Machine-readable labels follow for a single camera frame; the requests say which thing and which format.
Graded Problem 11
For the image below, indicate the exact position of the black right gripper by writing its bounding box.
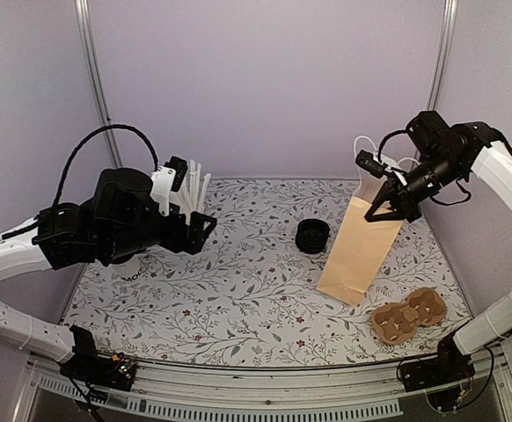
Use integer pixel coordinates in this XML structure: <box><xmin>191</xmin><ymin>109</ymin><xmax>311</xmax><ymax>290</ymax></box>
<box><xmin>365</xmin><ymin>151</ymin><xmax>464</xmax><ymax>222</ymax></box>

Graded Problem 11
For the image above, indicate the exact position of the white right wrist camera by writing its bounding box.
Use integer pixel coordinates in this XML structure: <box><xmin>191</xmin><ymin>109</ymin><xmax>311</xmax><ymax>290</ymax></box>
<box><xmin>355</xmin><ymin>149</ymin><xmax>408</xmax><ymax>186</ymax></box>

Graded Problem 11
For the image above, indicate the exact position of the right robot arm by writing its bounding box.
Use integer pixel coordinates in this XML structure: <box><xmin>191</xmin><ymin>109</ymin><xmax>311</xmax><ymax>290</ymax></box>
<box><xmin>363</xmin><ymin>111</ymin><xmax>512</xmax><ymax>383</ymax></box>

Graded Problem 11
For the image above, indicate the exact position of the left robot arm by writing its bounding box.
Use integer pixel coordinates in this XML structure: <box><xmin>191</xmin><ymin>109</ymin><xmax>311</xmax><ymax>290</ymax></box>
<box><xmin>0</xmin><ymin>126</ymin><xmax>216</xmax><ymax>382</ymax></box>

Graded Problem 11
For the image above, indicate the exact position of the brown cardboard cup carrier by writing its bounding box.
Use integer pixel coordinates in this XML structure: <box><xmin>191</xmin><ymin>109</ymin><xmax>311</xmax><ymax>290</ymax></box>
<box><xmin>370</xmin><ymin>287</ymin><xmax>447</xmax><ymax>346</ymax></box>

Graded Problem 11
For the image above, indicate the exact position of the stack of black cup lids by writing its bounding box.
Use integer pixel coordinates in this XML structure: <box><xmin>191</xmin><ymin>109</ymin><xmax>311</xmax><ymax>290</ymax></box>
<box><xmin>295</xmin><ymin>218</ymin><xmax>330</xmax><ymax>254</ymax></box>

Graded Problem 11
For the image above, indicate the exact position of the brown paper bag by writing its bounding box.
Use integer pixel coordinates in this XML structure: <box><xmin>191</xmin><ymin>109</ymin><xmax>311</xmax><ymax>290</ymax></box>
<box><xmin>317</xmin><ymin>169</ymin><xmax>404</xmax><ymax>306</ymax></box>

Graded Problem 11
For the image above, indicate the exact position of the aluminium front rail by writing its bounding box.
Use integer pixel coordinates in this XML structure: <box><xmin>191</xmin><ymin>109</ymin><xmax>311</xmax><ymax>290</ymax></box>
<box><xmin>13</xmin><ymin>347</ymin><xmax>512</xmax><ymax>421</ymax></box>

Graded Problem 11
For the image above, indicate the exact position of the left aluminium frame post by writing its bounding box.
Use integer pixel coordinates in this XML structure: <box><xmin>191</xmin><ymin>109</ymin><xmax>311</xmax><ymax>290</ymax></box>
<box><xmin>73</xmin><ymin>0</ymin><xmax>123</xmax><ymax>168</ymax></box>

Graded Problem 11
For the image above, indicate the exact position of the white paper coffee cup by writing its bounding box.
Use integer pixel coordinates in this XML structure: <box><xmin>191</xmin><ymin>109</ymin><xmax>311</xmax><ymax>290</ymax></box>
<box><xmin>110</xmin><ymin>255</ymin><xmax>143</xmax><ymax>281</ymax></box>

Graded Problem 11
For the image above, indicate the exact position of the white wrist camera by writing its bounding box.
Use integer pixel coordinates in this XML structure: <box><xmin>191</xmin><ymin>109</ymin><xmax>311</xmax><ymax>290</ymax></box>
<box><xmin>355</xmin><ymin>149</ymin><xmax>408</xmax><ymax>186</ymax></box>
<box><xmin>150</xmin><ymin>156</ymin><xmax>188</xmax><ymax>217</ymax></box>

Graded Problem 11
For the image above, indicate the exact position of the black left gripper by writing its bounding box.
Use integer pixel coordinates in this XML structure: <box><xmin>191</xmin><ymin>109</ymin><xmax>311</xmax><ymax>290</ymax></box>
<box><xmin>102</xmin><ymin>204</ymin><xmax>216</xmax><ymax>259</ymax></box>

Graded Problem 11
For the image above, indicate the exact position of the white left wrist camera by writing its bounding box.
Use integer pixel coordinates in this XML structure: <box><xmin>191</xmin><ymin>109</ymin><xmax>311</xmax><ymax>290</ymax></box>
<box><xmin>150</xmin><ymin>156</ymin><xmax>188</xmax><ymax>217</ymax></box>

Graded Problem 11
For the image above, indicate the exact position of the floral tablecloth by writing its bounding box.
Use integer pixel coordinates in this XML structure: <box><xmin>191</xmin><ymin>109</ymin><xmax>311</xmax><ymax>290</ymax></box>
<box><xmin>63</xmin><ymin>179</ymin><xmax>470</xmax><ymax>367</ymax></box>

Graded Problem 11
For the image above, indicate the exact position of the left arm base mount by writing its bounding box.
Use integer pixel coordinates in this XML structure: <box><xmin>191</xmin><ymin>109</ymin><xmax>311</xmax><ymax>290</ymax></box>
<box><xmin>57</xmin><ymin>324</ymin><xmax>136</xmax><ymax>412</ymax></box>

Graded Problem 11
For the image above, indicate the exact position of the bundle of wrapped white straws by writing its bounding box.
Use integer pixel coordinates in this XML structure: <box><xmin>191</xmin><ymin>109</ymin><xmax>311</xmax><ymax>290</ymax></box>
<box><xmin>173</xmin><ymin>159</ymin><xmax>211</xmax><ymax>222</ymax></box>

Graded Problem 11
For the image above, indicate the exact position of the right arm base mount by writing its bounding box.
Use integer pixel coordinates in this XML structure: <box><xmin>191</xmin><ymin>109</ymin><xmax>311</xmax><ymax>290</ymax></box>
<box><xmin>396</xmin><ymin>337</ymin><xmax>475</xmax><ymax>412</ymax></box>

